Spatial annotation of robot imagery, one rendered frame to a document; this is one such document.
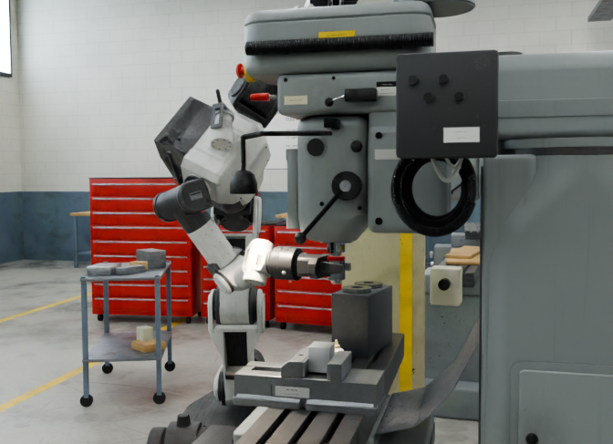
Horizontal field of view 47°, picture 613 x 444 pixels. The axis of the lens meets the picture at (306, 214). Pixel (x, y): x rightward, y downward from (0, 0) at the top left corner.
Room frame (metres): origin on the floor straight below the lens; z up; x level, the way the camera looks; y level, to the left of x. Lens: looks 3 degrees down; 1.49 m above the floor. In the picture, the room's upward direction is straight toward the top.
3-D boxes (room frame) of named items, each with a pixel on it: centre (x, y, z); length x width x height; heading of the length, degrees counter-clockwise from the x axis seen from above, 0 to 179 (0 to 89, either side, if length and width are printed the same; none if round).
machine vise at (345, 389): (1.68, -0.01, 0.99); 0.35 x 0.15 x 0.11; 75
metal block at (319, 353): (1.67, -0.04, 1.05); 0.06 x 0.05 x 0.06; 165
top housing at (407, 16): (1.84, -0.09, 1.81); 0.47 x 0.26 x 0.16; 76
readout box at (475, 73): (1.44, -0.29, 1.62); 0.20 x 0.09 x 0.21; 76
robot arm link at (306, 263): (1.88, 0.01, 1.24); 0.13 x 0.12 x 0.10; 155
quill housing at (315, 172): (1.84, -0.08, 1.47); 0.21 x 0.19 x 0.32; 166
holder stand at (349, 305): (2.19, -0.17, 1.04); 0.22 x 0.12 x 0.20; 154
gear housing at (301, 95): (1.83, -0.12, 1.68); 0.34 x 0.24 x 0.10; 76
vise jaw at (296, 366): (1.69, 0.02, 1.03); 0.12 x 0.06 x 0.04; 165
